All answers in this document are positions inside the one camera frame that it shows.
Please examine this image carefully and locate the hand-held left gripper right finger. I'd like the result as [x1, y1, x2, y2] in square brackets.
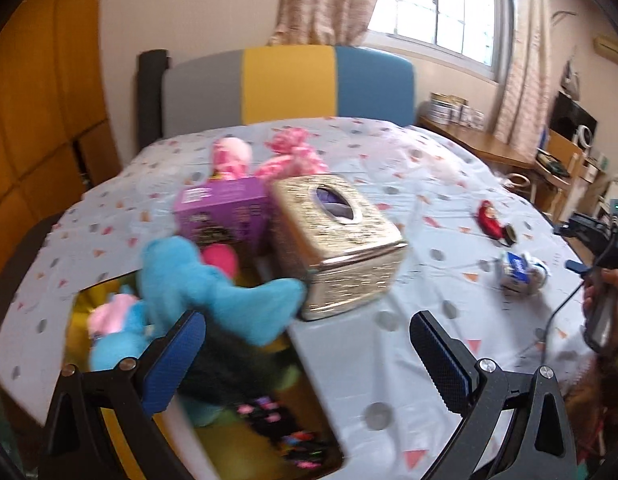
[409, 310, 577, 480]

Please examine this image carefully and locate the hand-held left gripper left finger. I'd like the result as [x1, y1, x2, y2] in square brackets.
[39, 310, 207, 480]

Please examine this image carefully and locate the small blue elephant plush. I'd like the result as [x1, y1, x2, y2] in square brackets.
[88, 292, 155, 373]

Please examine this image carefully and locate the black furry toy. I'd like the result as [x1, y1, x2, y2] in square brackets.
[179, 320, 300, 406]

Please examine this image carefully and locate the large blue plush toy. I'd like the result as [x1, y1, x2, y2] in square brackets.
[139, 235, 307, 348]

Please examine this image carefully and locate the yellow storage box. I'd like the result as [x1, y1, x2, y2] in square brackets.
[64, 255, 345, 476]

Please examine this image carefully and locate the blue and white sock toy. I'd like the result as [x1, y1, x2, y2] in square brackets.
[496, 252, 551, 291]

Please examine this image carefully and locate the blue white packet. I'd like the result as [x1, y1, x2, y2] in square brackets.
[504, 255, 532, 286]

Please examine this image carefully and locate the red doll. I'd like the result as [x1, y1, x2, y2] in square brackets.
[476, 200, 507, 246]

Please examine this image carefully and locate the wooden cabinet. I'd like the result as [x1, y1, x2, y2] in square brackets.
[536, 130, 590, 211]

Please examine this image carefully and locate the person's brown patterned clothing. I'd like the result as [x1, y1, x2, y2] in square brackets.
[564, 355, 618, 463]

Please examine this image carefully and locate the black monitor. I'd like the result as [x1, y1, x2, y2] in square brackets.
[549, 91, 597, 146]

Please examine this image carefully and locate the wooden desk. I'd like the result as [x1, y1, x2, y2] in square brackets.
[419, 115, 535, 171]

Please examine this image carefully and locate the gold tissue box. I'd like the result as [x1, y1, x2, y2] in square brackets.
[270, 175, 409, 322]

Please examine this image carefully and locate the purple cardboard box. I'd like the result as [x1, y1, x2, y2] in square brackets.
[173, 176, 272, 256]

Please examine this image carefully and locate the large metal tin can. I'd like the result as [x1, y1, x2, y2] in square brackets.
[430, 92, 452, 126]

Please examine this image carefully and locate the floral curtain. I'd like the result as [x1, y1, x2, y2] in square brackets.
[492, 0, 552, 156]
[269, 0, 390, 48]

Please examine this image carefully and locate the light pink plush toy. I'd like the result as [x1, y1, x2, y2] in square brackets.
[211, 137, 253, 181]

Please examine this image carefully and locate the air conditioner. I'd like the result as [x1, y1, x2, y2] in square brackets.
[592, 35, 618, 61]

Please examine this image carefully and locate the pink checkered plush toy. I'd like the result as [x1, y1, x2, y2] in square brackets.
[254, 127, 327, 181]

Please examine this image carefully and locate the window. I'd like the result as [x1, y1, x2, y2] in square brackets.
[366, 0, 505, 81]

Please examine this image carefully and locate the grey yellow blue headboard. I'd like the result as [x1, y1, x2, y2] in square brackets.
[137, 45, 416, 153]

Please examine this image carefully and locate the wooden wardrobe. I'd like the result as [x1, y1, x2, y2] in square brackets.
[0, 0, 120, 241]

